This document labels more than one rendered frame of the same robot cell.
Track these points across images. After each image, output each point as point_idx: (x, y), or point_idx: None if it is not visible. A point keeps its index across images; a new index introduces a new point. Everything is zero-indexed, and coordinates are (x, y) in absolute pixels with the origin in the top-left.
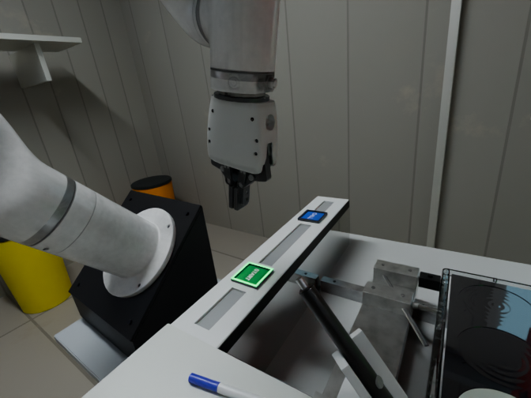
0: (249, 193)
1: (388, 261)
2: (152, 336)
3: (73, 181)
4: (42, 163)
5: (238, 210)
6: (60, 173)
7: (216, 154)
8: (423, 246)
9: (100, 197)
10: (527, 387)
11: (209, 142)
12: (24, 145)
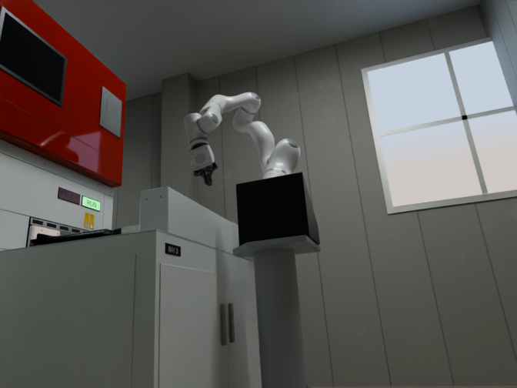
0: (204, 180)
1: (135, 225)
2: (234, 222)
3: (267, 171)
4: (268, 165)
5: (208, 185)
6: (269, 168)
7: (212, 165)
8: (70, 241)
9: (265, 177)
10: None
11: (215, 161)
12: (270, 160)
